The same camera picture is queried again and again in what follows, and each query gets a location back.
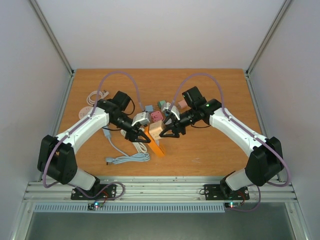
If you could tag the pink plug adapter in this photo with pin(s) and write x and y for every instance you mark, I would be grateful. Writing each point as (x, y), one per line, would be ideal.
(156, 116)

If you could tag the grey slotted cable duct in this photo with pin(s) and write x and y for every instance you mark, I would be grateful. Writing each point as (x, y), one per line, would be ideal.
(129, 208)

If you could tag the light blue usb charger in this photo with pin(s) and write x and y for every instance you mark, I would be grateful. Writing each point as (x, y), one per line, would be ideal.
(150, 108)

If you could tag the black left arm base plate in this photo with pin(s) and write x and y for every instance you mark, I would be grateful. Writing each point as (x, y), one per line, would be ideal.
(98, 191)

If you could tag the right controller board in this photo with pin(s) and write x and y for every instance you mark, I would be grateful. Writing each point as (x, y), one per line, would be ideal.
(233, 205)

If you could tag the teal plug adapter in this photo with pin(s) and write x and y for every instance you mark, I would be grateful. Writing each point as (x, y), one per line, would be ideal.
(167, 121)

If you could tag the left controller board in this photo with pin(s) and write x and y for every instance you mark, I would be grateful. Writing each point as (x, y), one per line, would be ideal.
(96, 206)

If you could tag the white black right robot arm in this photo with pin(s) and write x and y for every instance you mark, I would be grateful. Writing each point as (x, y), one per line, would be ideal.
(264, 154)

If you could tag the green small plug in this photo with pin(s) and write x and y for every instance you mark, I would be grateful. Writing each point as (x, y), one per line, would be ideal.
(161, 103)

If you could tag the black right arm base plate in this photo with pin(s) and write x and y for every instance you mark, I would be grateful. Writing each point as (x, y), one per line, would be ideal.
(213, 192)

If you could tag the round beige power strip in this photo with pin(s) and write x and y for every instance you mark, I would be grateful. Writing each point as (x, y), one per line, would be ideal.
(85, 112)

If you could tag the orange power strip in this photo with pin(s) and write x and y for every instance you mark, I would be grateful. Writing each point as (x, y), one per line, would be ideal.
(154, 145)

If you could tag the controller board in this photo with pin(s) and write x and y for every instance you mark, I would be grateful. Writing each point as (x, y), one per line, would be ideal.
(96, 206)
(233, 205)

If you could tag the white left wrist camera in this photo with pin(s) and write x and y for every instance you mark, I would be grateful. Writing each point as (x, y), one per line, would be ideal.
(141, 119)

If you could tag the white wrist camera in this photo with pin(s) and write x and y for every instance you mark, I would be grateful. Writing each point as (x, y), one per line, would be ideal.
(168, 108)
(141, 119)

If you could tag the pink small plug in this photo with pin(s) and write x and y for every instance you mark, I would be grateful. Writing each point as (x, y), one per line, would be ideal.
(182, 104)

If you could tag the beige cube plug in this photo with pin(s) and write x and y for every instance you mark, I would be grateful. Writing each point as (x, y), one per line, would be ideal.
(155, 129)

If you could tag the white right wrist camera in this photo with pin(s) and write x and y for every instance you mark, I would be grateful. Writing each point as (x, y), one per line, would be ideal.
(168, 108)

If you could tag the aluminium rail frame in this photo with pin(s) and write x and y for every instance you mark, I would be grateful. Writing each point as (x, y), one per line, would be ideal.
(199, 157)

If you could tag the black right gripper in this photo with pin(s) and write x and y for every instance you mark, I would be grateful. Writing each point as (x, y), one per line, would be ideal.
(175, 125)

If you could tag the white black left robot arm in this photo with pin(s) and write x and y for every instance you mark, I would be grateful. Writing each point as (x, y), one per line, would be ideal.
(57, 156)

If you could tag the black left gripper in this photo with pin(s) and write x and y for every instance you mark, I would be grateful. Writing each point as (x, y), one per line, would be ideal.
(132, 134)

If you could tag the grey blue strip base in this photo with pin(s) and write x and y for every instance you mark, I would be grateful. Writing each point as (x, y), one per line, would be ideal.
(106, 132)

